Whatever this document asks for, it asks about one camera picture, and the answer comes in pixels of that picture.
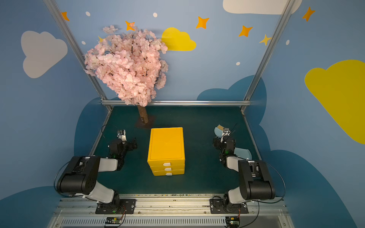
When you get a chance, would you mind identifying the yellow top drawer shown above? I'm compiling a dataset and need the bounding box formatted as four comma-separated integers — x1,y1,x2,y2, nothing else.
148,160,185,167

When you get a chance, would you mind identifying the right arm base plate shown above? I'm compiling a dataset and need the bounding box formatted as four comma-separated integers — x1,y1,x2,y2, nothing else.
209,197,249,215

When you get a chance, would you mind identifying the pink blossom artificial tree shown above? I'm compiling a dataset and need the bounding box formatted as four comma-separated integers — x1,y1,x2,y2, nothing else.
84,25,168,126

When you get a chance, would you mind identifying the yellow plastic drawer cabinet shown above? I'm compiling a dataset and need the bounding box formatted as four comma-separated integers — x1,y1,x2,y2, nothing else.
147,127,185,162

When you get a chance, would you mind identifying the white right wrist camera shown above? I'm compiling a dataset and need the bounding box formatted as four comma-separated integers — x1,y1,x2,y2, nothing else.
222,128,231,137

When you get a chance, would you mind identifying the yellow drawer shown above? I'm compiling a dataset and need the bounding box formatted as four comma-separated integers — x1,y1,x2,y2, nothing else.
150,165,185,172
153,170,185,176
148,160,185,167

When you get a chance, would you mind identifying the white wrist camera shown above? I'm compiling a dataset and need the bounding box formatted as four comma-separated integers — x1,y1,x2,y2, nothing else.
117,130,127,143
222,128,231,137

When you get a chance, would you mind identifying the yellow bottom drawer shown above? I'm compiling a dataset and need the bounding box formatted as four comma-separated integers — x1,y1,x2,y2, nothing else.
153,170,185,176

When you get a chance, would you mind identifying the light blue dustpan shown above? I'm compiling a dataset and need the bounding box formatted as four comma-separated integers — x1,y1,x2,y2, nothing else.
234,148,252,160

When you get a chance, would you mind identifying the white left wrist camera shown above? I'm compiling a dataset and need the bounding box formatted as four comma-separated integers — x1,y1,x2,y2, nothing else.
117,130,127,143

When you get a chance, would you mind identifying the aluminium frame rail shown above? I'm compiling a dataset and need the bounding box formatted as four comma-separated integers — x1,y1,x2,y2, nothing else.
101,99,252,107

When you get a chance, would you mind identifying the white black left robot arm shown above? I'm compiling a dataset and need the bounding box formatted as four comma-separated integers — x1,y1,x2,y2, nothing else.
54,138,137,215

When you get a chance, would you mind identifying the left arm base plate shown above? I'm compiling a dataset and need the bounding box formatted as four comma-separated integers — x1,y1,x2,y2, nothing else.
95,199,136,215

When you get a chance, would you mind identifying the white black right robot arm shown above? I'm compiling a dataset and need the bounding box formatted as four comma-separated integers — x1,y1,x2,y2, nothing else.
212,135,276,213

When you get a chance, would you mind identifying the dark tree base plate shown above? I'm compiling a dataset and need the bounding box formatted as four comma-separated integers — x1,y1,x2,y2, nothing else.
135,114,156,129

